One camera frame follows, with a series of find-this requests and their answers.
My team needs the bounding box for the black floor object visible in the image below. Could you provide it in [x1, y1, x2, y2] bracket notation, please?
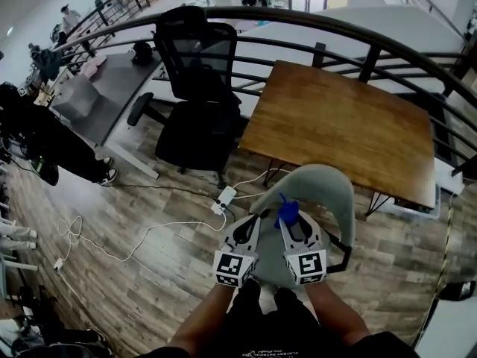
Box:
[438, 280, 477, 302]

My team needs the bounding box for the black mesh office chair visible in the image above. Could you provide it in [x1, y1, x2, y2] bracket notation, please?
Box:
[126, 5, 244, 190]

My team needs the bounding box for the person's left forearm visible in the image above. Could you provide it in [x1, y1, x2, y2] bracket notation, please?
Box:
[166, 282, 239, 354]

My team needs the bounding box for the short white cable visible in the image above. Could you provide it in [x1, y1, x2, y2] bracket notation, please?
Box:
[231, 167, 292, 201]

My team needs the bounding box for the grey upholstered chair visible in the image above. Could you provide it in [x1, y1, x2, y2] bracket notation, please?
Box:
[248, 163, 357, 289]

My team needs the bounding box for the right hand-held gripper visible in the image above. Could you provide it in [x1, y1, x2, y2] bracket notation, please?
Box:
[278, 211, 329, 286]

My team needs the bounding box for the person's right forearm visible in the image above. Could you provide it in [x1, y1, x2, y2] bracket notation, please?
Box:
[305, 282, 373, 350]

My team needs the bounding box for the dark hanging jacket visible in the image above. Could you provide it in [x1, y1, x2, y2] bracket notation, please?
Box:
[32, 47, 64, 86]

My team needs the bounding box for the white storage box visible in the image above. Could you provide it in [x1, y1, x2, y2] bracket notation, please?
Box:
[387, 183, 442, 222]

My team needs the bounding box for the grey box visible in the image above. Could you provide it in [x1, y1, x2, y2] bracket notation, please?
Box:
[53, 74, 102, 121]

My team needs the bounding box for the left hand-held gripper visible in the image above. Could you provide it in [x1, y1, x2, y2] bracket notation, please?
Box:
[212, 207, 271, 289]

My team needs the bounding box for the black backpack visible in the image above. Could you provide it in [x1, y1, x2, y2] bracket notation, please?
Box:
[131, 42, 154, 66]

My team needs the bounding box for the black floor cable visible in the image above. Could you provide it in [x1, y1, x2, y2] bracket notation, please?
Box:
[99, 182, 224, 205]

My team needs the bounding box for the long white cable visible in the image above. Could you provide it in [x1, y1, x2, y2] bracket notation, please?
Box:
[57, 214, 228, 265]

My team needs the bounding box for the person's black clothing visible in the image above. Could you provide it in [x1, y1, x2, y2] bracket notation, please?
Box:
[136, 277, 423, 358]

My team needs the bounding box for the black curved railing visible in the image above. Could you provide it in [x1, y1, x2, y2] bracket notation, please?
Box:
[54, 5, 477, 181]

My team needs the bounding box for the blue cloth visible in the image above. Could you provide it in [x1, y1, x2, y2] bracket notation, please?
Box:
[274, 188, 301, 230]

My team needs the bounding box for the yellow black striped tape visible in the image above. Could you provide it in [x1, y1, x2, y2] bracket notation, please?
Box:
[419, 195, 455, 346]

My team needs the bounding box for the wooden table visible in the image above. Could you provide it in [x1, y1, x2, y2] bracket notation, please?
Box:
[238, 60, 437, 218]

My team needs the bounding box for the white power strip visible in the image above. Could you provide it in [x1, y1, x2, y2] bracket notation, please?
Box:
[210, 185, 238, 216]

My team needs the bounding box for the grey desk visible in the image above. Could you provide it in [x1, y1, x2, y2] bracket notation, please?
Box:
[50, 52, 165, 180]

